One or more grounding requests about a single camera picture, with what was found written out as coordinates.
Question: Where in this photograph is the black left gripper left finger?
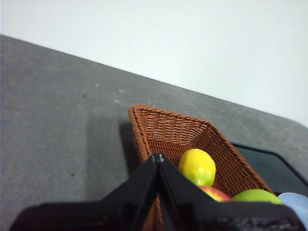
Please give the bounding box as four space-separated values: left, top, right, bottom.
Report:
9 152 160 231

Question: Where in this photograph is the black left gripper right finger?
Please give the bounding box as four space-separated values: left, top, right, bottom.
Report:
158 153 307 231

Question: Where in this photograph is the yellow lemon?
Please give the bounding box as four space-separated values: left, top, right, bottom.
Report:
178 148 217 187

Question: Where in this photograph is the blue plate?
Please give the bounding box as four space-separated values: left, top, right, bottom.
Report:
278 192 308 224

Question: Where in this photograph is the brown woven wicker basket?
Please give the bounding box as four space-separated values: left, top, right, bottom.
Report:
128 103 276 231

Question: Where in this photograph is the red apple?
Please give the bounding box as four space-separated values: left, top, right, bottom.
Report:
198 185 233 203

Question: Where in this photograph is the green apple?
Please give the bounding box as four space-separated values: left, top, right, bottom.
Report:
232 189 284 205

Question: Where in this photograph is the black flat tray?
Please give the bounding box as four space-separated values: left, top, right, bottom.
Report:
231 142 308 197

